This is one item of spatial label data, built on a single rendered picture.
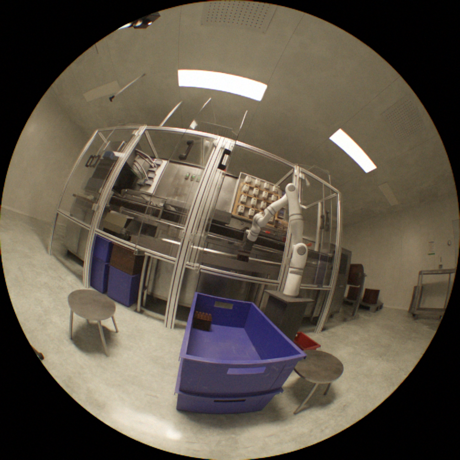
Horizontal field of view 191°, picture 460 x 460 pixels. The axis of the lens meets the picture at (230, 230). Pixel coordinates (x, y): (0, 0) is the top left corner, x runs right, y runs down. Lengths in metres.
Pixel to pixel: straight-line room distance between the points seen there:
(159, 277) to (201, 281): 0.43
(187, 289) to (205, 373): 1.05
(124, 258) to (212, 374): 1.10
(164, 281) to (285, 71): 2.65
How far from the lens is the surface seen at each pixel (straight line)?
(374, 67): 2.27
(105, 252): 1.44
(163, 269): 1.41
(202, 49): 2.14
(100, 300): 0.95
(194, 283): 1.38
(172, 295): 1.10
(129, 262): 1.28
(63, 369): 0.90
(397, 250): 4.99
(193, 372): 0.47
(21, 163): 4.65
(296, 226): 0.90
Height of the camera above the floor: 0.72
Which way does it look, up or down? 10 degrees up
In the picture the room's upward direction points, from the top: 14 degrees clockwise
